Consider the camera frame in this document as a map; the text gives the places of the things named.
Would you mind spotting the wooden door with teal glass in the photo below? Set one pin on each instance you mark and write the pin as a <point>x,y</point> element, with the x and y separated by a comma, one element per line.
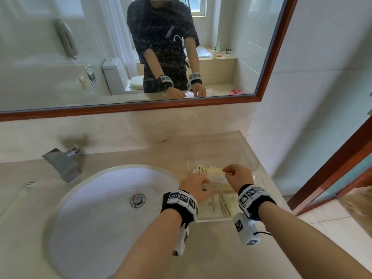
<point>328,177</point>

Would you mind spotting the person's right forearm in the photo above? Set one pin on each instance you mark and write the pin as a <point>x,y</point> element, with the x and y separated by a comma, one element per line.
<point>314,249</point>

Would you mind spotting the person's right hand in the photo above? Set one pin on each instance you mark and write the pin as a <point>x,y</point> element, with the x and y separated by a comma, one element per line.
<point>241,175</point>

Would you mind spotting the white sink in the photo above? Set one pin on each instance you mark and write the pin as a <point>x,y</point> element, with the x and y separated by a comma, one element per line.
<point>101,229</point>

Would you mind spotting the wooden framed mirror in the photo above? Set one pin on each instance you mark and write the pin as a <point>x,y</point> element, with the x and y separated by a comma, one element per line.
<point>43,69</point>

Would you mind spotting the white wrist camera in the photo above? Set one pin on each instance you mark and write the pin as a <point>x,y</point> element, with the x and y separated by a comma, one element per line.
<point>245,229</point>
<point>180,241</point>

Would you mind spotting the chrome faucet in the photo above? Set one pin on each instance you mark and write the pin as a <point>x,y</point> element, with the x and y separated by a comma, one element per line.
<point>62,164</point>

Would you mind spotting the person's left hand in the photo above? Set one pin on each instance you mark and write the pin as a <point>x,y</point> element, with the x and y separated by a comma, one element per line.
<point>193,184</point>

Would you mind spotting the transparent tray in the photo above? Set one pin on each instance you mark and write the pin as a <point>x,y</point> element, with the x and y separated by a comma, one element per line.
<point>215,148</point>

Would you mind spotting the person's left forearm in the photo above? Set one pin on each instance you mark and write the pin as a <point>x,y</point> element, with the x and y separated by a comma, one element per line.
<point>148,249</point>

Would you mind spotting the beige marble countertop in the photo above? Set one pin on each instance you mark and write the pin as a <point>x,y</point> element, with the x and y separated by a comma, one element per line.
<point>116,155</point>

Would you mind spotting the black marker-tagged wristband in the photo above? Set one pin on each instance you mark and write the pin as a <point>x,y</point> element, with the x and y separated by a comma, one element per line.
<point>255,200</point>
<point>178,207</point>

